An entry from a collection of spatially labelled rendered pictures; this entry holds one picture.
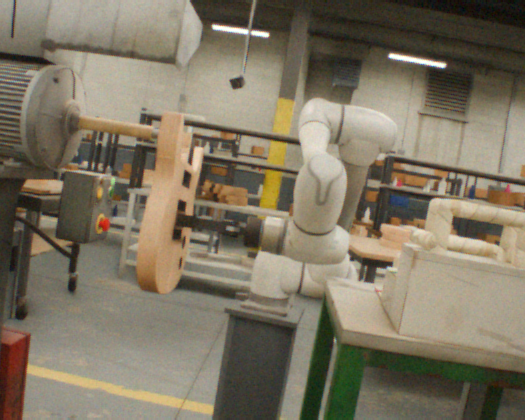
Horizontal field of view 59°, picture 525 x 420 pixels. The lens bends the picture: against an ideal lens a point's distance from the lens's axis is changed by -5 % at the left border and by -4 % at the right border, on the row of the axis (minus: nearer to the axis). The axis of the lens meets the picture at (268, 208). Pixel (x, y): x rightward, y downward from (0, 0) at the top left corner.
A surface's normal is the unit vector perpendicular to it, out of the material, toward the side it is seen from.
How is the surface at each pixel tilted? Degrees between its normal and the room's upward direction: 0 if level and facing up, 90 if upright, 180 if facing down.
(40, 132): 102
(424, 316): 90
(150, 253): 98
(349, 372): 91
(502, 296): 90
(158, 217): 66
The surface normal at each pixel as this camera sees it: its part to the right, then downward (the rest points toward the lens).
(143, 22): -0.05, 0.04
